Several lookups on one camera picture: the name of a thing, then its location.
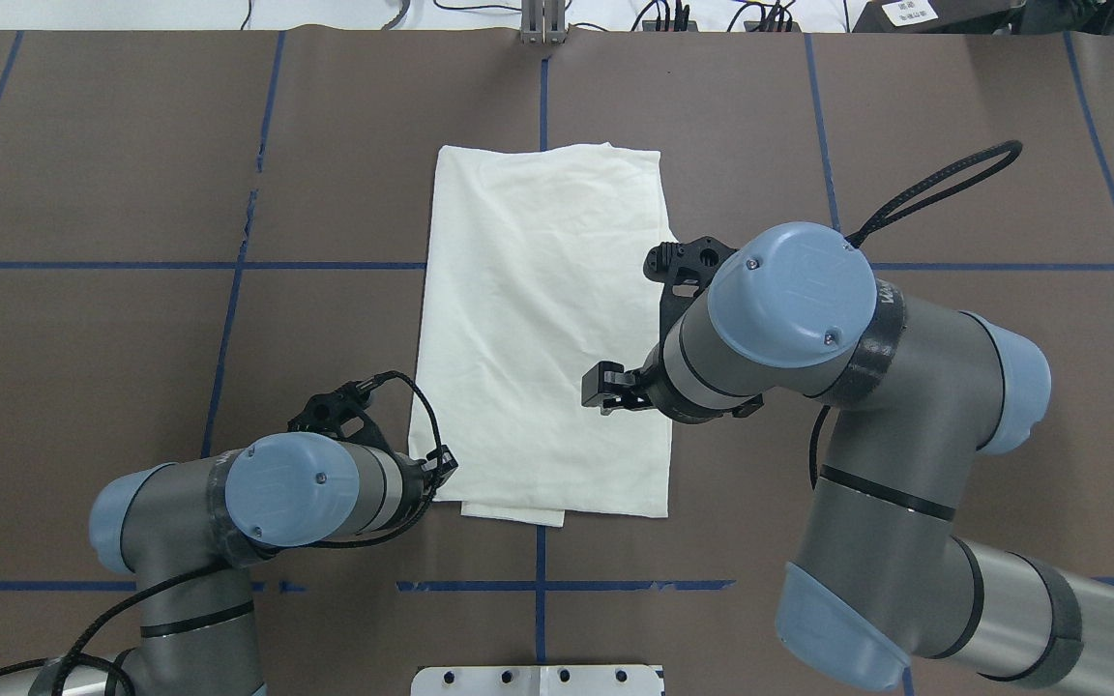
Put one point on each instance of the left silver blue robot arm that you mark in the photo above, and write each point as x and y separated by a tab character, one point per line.
189	533

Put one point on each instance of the aluminium frame post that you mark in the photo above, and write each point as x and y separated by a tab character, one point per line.
543	22

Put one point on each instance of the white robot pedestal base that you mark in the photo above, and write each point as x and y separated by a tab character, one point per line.
570	679

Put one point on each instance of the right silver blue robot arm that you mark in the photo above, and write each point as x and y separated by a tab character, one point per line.
921	390

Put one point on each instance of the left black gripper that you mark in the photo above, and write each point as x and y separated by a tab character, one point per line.
440	467

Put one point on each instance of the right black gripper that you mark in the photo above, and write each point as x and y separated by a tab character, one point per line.
636	388

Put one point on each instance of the cream long sleeve shirt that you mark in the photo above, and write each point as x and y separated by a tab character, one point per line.
533	275

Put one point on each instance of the black box with label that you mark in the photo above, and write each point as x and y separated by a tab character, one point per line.
937	17

